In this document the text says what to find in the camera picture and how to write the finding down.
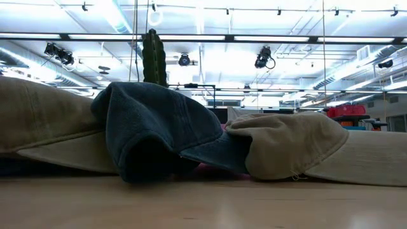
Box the tan corduroy cap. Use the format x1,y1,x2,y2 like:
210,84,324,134
224,111,407,188
0,76,119,175

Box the green cactus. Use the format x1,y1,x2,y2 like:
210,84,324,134
141,28,169,88

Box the black overhead light bar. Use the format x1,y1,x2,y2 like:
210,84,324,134
0,31,407,45

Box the red crate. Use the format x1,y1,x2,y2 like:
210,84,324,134
326,104,367,119

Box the black ceiling camera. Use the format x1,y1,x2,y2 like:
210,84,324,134
177,53,191,67

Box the black camera with cable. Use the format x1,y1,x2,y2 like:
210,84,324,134
254,46,277,70

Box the white hanging ring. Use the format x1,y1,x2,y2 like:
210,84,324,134
147,9,164,27

